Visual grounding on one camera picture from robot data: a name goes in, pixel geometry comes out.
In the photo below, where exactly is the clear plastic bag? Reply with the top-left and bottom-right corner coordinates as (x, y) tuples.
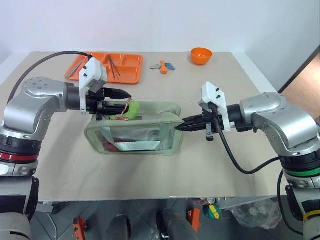
(227, 196), (284, 230)

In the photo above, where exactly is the orange clamp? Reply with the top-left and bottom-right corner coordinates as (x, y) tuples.
(187, 207), (202, 230)
(72, 216), (89, 240)

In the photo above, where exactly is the grey chopstick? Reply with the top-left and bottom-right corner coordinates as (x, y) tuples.
(68, 57), (88, 77)
(66, 55), (86, 75)

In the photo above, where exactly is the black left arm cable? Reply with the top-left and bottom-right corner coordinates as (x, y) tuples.
(8, 51), (92, 103)

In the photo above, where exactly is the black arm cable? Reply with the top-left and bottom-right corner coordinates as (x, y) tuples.
(215, 119), (305, 236)
(8, 51), (92, 103)

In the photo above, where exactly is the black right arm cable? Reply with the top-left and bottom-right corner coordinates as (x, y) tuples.
(215, 119), (305, 236)

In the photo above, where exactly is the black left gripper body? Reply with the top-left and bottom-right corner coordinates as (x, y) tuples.
(86, 87), (106, 122)

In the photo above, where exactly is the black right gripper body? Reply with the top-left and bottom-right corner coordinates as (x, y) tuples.
(201, 103), (224, 142)

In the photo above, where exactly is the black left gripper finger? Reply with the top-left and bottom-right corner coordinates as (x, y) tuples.
(102, 101), (127, 117)
(103, 87), (133, 101)

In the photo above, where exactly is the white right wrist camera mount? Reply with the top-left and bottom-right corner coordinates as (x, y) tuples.
(198, 81), (231, 132)

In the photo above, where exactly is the orange bowl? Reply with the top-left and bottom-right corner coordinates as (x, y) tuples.
(190, 47), (213, 66)

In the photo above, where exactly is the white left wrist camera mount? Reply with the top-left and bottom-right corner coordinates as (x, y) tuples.
(79, 57), (109, 116)

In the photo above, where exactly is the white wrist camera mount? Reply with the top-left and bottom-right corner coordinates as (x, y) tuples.
(79, 57), (109, 116)
(198, 81), (231, 132)

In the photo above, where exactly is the green plush keychain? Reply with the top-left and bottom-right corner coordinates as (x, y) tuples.
(109, 98), (141, 122)

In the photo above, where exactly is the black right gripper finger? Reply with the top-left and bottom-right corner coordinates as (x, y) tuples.
(175, 122), (210, 133)
(182, 114), (209, 125)

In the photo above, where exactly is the dark rounded shape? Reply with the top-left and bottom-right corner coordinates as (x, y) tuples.
(155, 208), (199, 240)

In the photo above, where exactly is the orange compartment tray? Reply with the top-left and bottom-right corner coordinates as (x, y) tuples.
(63, 51), (145, 86)

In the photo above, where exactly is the red item inside pouch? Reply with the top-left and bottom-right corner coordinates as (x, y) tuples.
(103, 138), (121, 153)

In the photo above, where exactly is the green and yellow item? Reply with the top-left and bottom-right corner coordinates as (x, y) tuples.
(203, 203), (222, 221)

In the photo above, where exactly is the dark chopstick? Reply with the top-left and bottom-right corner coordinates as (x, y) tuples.
(107, 53), (122, 77)
(107, 55), (116, 78)

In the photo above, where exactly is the green pouch with clear window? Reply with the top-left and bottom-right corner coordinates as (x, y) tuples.
(83, 100), (185, 157)

